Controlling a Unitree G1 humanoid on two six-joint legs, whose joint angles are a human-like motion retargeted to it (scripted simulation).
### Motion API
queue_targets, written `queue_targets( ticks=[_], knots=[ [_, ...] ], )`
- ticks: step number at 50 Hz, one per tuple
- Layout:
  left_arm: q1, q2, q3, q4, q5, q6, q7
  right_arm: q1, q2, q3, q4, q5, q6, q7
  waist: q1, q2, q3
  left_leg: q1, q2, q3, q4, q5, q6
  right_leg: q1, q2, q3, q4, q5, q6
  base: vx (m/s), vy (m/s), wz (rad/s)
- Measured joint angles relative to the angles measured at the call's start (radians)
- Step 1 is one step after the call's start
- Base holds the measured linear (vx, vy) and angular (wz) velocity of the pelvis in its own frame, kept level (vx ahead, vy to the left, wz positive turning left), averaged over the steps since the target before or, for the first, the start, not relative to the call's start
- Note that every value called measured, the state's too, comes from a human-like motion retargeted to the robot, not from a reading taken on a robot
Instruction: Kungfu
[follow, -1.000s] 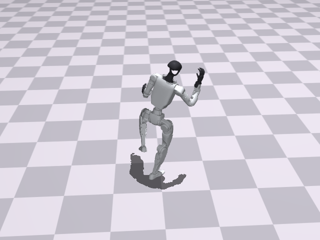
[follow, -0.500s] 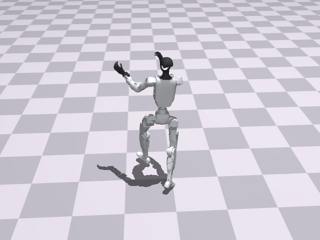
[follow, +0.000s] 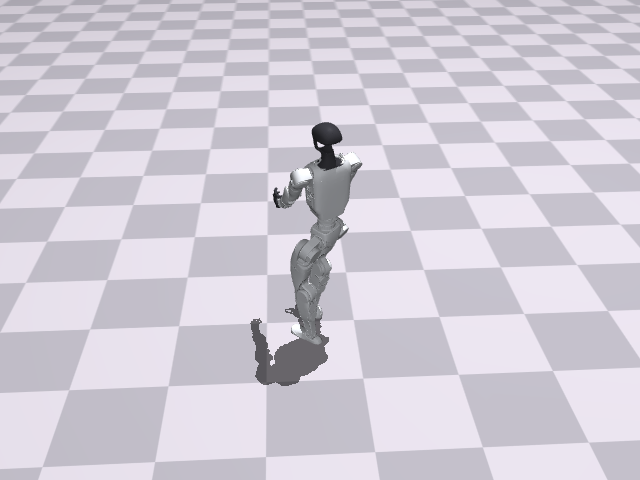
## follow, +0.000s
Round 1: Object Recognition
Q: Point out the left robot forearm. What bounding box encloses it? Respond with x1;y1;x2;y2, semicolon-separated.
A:
277;187;296;209

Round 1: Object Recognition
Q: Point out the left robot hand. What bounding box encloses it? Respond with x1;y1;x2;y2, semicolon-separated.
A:
273;187;283;208

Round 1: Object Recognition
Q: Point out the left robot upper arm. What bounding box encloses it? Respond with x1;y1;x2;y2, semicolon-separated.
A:
286;168;313;201

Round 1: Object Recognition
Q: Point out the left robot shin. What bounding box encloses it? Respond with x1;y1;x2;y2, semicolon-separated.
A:
295;289;317;339

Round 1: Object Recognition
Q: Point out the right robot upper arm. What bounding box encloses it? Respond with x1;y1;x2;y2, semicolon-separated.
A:
345;152;362;183

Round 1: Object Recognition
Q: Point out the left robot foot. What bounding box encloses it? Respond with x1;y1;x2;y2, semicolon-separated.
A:
291;324;322;344

